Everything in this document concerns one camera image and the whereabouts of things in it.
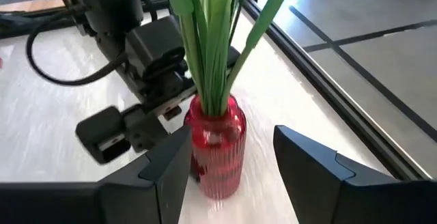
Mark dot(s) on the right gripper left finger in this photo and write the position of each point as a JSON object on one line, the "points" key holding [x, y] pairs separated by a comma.
{"points": [[153, 196]]}

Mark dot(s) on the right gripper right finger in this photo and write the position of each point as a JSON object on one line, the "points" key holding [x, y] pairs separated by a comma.
{"points": [[324, 190]]}

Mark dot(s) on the red ribbed glass vase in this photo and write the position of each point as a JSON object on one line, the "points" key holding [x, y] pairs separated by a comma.
{"points": [[218, 155]]}

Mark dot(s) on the black module of left gripper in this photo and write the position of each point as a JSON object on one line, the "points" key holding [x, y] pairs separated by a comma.
{"points": [[102, 135]]}

